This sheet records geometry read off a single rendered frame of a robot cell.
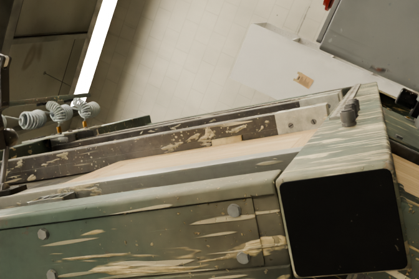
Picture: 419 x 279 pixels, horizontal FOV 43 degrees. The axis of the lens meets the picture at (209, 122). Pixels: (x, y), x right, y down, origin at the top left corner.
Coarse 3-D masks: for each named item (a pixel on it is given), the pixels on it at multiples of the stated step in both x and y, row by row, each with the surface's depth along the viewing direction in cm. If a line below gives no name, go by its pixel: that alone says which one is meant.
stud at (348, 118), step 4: (340, 112) 89; (344, 112) 88; (348, 112) 87; (352, 112) 88; (340, 116) 88; (344, 116) 88; (348, 116) 87; (352, 116) 88; (344, 120) 88; (348, 120) 87; (352, 120) 88; (344, 124) 88; (348, 124) 88; (352, 124) 88
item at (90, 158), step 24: (240, 120) 132; (264, 120) 130; (288, 120) 128; (312, 120) 127; (96, 144) 146; (120, 144) 142; (144, 144) 140; (168, 144) 138; (192, 144) 136; (0, 168) 155; (24, 168) 152; (48, 168) 150; (72, 168) 148; (96, 168) 145
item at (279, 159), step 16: (224, 160) 86; (240, 160) 82; (256, 160) 81; (272, 160) 81; (288, 160) 80; (112, 176) 94; (128, 176) 89; (144, 176) 87; (160, 176) 86; (176, 176) 86; (192, 176) 85; (208, 176) 84; (224, 176) 83; (32, 192) 94; (48, 192) 93; (64, 192) 92; (80, 192) 91; (96, 192) 90; (112, 192) 89; (0, 208) 96
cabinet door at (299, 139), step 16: (224, 144) 131; (240, 144) 126; (256, 144) 120; (272, 144) 114; (288, 144) 109; (304, 144) 102; (128, 160) 140; (144, 160) 134; (160, 160) 127; (176, 160) 121; (192, 160) 115; (208, 160) 109; (80, 176) 124; (96, 176) 119
